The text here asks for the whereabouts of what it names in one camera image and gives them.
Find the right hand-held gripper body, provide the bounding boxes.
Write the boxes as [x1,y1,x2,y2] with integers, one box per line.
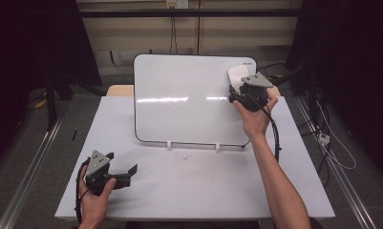
[238,72,275,113]

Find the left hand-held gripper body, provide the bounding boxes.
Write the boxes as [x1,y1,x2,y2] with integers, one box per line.
[84,150,117,197]

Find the white whiteboard eraser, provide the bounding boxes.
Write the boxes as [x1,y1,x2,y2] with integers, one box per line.
[226,64,251,95]

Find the white whiteboard with black rim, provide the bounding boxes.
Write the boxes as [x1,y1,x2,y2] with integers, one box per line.
[133,52,258,149]

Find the person's right hand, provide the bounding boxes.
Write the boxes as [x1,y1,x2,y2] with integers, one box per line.
[232,89,280,139]

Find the person's left hand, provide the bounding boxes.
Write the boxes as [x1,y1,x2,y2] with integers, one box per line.
[77,165,117,223]

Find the black metal stand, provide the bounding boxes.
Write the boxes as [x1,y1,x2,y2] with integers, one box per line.
[43,69,108,132]

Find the white power adapter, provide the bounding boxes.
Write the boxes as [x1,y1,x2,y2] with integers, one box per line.
[317,132,331,145]

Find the black horizontal bar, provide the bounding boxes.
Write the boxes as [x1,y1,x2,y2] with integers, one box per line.
[78,8,304,19]

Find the black curtain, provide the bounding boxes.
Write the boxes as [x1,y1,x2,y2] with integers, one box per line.
[0,0,103,173]
[284,0,383,184]

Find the left hand-held gripper black cable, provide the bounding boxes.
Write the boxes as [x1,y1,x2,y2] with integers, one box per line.
[74,157,92,224]

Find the hand-held gripper black cable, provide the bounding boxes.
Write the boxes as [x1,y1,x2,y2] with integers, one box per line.
[74,157,92,224]
[258,100,283,162]

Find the right hand-held gripper black cable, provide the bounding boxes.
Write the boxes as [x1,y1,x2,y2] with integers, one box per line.
[258,100,283,162]

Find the aluminium floor rail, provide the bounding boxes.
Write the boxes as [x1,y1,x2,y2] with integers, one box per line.
[295,96,378,229]
[0,116,65,229]

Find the black hanging cable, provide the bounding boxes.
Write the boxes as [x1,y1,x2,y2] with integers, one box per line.
[168,15,180,55]

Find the black floor cables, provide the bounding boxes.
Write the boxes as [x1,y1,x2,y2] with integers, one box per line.
[298,94,333,189]

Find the white wall socket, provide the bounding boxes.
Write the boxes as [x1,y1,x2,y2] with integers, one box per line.
[165,0,190,10]

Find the white thin cable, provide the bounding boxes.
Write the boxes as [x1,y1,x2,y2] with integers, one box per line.
[315,100,358,171]

